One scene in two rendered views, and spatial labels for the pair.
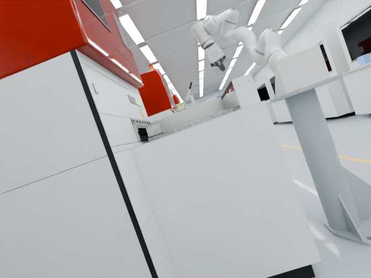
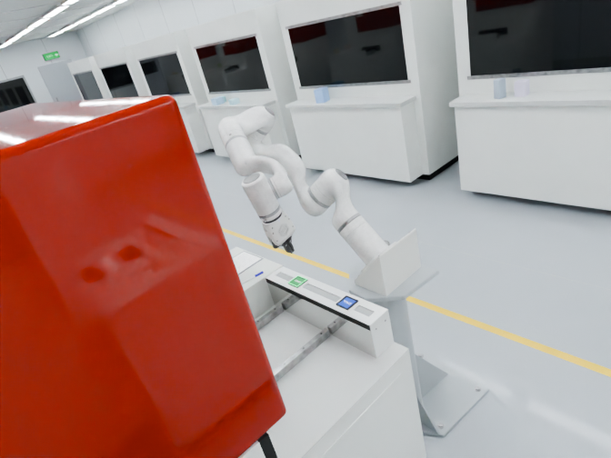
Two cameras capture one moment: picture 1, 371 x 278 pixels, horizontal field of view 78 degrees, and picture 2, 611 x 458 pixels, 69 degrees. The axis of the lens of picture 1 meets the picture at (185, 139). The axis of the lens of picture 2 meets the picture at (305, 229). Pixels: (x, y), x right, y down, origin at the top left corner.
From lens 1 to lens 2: 1.24 m
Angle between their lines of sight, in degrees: 47
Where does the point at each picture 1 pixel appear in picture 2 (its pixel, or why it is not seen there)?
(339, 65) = (279, 83)
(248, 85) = (385, 325)
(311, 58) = (408, 246)
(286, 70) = (388, 267)
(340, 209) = not seen: hidden behind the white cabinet
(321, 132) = (406, 329)
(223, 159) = (369, 439)
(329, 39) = (266, 36)
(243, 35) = (291, 165)
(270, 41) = (344, 195)
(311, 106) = (402, 303)
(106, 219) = not seen: outside the picture
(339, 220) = not seen: hidden behind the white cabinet
